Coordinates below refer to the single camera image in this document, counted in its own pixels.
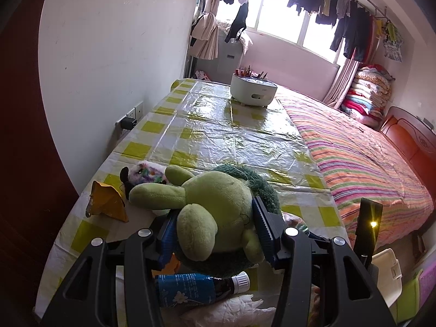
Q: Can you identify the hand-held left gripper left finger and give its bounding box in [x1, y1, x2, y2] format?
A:
[41, 211, 181, 327]

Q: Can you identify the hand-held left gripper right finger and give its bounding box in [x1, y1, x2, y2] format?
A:
[252, 196, 397, 327]

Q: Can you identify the white plastic bin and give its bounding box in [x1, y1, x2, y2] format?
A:
[371, 248, 402, 314]

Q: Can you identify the green plush turtle toy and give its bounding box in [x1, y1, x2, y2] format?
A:
[128, 163, 283, 278]

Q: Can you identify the dark bottle with blue label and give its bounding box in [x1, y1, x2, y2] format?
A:
[157, 272, 251, 309]

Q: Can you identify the small white colourful plush toy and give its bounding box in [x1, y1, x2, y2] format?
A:
[120, 160, 171, 191]

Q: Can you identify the bed with striped sheet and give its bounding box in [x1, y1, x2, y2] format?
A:
[276, 87, 435, 249]

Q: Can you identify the green storage box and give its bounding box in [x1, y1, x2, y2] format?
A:
[397, 269, 423, 324]

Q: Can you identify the purple storage box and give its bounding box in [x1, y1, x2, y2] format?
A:
[417, 262, 436, 317]

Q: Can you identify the crumpled white tissue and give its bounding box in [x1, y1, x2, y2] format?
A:
[179, 293, 278, 327]

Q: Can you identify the yellow chequered plastic tablecloth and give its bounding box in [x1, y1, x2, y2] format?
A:
[34, 78, 351, 327]

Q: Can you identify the red wooden headboard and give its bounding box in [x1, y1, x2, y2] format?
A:
[380, 105, 436, 191]

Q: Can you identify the stack of folded quilts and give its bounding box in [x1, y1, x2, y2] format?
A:
[341, 63, 396, 126]

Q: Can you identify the white round utensil holder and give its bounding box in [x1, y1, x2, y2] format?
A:
[230, 73, 278, 107]

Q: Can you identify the pink striped curtain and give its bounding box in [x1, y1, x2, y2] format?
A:
[322, 58, 360, 110]

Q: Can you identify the bunch of chopsticks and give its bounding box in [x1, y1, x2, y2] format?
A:
[235, 65, 270, 80]

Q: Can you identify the white cabinet with lace cover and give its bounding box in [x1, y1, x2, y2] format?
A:
[216, 29, 254, 86]

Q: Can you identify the patterned hanging garment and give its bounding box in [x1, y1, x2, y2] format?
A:
[383, 20, 404, 62]

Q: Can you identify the beige tied curtain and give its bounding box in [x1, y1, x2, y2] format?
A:
[189, 0, 225, 60]

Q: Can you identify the black hanging garment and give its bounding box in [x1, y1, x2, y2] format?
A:
[224, 2, 248, 44]

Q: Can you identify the wall socket plate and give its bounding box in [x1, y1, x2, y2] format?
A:
[115, 100, 144, 133]

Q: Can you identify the metal clothes rail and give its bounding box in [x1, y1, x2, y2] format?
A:
[341, 0, 389, 17]

